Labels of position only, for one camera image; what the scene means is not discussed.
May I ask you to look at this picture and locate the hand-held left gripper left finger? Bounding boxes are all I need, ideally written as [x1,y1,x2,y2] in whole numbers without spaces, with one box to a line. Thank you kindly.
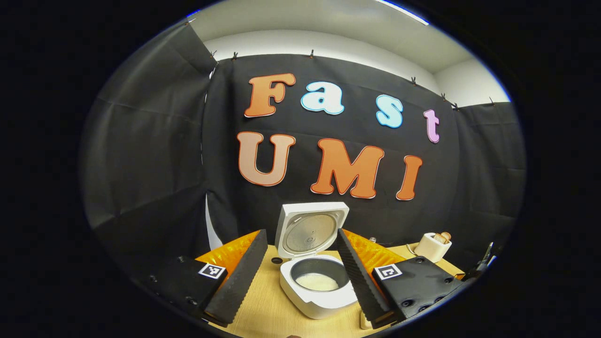
[141,229,268,328]

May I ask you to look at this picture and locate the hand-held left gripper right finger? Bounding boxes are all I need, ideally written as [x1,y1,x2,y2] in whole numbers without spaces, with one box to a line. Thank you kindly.
[336,229,470,329]

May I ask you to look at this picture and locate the white rice layer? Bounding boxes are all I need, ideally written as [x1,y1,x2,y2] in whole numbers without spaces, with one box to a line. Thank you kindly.
[296,274,339,292]

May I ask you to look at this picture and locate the white rice cooker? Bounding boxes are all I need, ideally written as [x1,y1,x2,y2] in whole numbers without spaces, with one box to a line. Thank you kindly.
[275,202,360,320]

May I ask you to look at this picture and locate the white toaster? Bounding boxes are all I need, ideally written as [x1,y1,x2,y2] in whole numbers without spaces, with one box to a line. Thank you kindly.
[413,232,453,263]

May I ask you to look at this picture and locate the black backdrop cloth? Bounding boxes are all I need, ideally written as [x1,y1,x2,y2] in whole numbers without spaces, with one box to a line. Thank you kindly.
[80,21,526,282]

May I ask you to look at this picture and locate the long ceiling light strip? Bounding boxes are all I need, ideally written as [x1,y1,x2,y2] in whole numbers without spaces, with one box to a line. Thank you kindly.
[376,0,429,25]

